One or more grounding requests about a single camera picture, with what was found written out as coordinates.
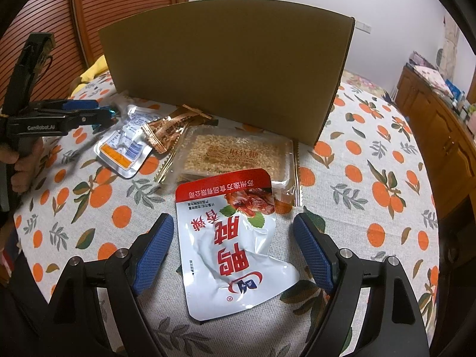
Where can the white wall socket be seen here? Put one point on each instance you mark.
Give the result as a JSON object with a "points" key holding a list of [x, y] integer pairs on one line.
{"points": [[363, 26]]}

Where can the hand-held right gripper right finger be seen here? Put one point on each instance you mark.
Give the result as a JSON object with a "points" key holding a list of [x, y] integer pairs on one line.
{"points": [[314, 253]]}

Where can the red and white snack pouch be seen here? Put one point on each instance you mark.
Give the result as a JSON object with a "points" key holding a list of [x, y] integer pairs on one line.
{"points": [[230, 267]]}

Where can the brown cardboard box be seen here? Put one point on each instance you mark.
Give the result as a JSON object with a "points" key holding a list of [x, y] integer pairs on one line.
{"points": [[223, 74]]}

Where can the orange fruit print cloth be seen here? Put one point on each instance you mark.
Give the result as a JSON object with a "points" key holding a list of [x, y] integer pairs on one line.
{"points": [[372, 156]]}

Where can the long wooden cabinet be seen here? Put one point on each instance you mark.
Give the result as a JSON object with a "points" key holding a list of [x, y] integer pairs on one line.
{"points": [[427, 111]]}

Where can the beige patterned curtain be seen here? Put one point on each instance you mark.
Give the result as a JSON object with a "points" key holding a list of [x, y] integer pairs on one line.
{"points": [[448, 52]]}

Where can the floral blanket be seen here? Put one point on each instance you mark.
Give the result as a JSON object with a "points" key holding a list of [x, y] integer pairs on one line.
{"points": [[364, 81]]}

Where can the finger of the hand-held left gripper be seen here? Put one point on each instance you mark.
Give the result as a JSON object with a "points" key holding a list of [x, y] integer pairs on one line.
{"points": [[80, 104], [89, 118]]}

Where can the brown snack packet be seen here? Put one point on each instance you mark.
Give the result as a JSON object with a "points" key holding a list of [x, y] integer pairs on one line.
{"points": [[167, 130]]}

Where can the clear blue-print packet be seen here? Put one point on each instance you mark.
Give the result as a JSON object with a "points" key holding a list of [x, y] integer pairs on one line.
{"points": [[135, 121]]}

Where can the folded floral cloth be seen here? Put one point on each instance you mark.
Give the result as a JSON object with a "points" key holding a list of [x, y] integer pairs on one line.
{"points": [[431, 74]]}

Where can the red-brown slatted wardrobe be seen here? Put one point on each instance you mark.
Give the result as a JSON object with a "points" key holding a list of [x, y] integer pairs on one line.
{"points": [[122, 0]]}

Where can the sesame candy pack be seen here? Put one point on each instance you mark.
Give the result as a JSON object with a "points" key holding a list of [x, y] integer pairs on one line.
{"points": [[230, 156]]}

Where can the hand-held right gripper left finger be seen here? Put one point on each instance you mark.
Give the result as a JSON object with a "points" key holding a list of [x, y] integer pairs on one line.
{"points": [[152, 253]]}

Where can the silver packet with orange label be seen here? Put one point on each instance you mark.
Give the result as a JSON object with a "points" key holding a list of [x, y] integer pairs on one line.
{"points": [[119, 154]]}

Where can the person's left hand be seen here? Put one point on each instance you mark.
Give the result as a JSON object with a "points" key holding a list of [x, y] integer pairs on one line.
{"points": [[24, 165]]}

